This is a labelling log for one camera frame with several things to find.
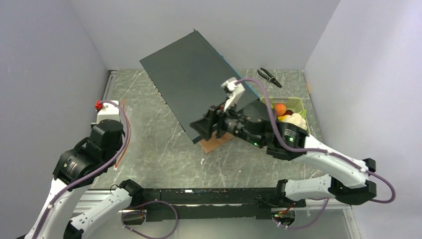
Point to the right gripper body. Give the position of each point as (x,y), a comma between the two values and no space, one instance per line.
(229,121)

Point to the white cauliflower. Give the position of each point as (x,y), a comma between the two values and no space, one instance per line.
(297,120)

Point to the wooden base board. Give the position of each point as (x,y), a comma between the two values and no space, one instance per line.
(214,142)

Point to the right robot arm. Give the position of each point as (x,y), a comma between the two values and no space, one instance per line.
(345,179)

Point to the clear zip top bag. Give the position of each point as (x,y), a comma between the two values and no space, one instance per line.
(126,137)

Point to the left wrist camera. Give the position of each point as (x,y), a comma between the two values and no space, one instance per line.
(106,111)

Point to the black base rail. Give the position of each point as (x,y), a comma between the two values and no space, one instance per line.
(211,203)

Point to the light green plastic basket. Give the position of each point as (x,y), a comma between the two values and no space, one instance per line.
(295,104)

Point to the aluminium frame profile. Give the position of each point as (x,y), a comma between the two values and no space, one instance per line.
(93,197)

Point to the yellow pepper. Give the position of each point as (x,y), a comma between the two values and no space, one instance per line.
(282,118)

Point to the black pliers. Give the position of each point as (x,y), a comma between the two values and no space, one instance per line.
(265,74)

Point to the red apple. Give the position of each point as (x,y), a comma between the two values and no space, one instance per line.
(288,112)

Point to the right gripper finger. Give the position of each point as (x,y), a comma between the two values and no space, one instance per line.
(210,117)
(203,127)

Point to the orange fruit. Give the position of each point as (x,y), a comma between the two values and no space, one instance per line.
(280,109)

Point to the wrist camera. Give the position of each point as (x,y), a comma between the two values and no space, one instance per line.
(234,90)
(106,111)

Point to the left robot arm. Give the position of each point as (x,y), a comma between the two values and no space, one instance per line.
(74,174)

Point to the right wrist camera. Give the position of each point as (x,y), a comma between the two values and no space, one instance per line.
(234,90)

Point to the dark grey network switch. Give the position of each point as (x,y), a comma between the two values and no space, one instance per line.
(188,74)

